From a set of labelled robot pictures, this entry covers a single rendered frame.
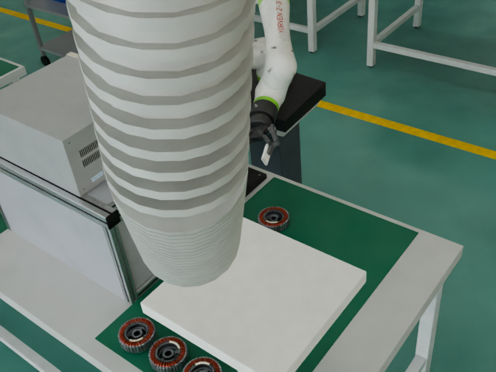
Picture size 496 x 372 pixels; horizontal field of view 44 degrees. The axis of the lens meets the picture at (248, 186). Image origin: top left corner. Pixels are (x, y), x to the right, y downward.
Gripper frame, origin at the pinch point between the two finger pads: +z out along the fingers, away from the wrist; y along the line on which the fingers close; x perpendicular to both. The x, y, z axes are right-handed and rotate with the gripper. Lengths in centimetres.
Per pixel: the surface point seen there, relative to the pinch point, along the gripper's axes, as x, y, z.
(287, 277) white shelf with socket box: 10, -33, 54
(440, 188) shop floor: -145, -11, -113
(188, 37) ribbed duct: 89, -74, 90
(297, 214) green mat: -36.8, 2.8, -9.6
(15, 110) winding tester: 50, 51, 10
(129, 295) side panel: -8, 38, 40
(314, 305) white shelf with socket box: 9, -40, 61
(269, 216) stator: -30.0, 9.3, -4.3
